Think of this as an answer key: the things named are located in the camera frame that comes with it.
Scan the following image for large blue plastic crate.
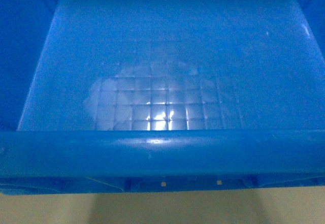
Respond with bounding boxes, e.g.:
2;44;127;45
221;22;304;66
1;0;324;195

